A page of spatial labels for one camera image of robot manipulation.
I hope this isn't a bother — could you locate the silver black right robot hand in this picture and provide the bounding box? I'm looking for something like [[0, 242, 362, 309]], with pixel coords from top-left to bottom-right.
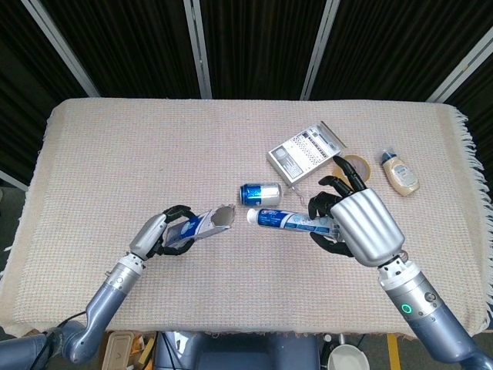
[[307, 155, 405, 267]]

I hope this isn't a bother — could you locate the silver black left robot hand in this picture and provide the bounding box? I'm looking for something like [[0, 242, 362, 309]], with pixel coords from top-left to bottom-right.
[[129, 204, 197, 261]]

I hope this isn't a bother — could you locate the blue white toothpaste box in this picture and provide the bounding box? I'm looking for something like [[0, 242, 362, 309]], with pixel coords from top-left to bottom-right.
[[163, 203, 236, 247]]

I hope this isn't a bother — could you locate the blue white toothpaste tube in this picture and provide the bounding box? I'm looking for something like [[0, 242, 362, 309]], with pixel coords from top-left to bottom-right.
[[246, 207, 342, 237]]

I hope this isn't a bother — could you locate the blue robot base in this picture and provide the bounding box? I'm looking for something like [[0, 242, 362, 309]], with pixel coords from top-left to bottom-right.
[[153, 331, 320, 370]]

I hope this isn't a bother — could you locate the grey printed cardboard box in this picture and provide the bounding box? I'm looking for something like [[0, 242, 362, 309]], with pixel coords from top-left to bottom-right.
[[267, 120, 347, 185]]

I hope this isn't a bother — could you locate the cream squeeze bottle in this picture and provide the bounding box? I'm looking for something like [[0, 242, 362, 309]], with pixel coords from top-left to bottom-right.
[[380, 148, 421, 197]]

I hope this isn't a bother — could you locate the yellow packing tape roll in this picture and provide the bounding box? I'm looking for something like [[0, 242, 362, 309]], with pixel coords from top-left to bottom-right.
[[332, 154, 372, 182]]

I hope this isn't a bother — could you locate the clear plastic wrapper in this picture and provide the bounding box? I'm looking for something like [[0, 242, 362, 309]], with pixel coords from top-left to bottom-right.
[[287, 186, 320, 209]]

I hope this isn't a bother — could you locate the blue white drink can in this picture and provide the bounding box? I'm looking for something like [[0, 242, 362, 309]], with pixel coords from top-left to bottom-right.
[[239, 182, 283, 207]]

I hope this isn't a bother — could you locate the beige woven tablecloth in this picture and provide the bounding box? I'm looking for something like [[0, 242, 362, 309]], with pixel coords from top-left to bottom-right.
[[0, 98, 487, 340]]

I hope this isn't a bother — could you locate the yellow packet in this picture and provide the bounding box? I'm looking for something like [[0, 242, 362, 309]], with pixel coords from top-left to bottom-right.
[[130, 335, 156, 365]]

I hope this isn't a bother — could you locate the brown paper container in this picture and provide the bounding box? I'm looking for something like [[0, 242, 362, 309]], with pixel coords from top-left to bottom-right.
[[102, 331, 135, 370]]

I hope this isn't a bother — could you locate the white bowl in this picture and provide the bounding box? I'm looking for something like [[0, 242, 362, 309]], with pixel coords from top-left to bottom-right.
[[327, 344, 369, 370]]

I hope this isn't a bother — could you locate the white partition frame post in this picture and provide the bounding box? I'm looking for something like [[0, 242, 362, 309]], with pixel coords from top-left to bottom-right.
[[0, 169, 30, 192], [425, 26, 493, 103], [183, 0, 213, 99], [21, 0, 101, 97], [299, 0, 342, 101]]

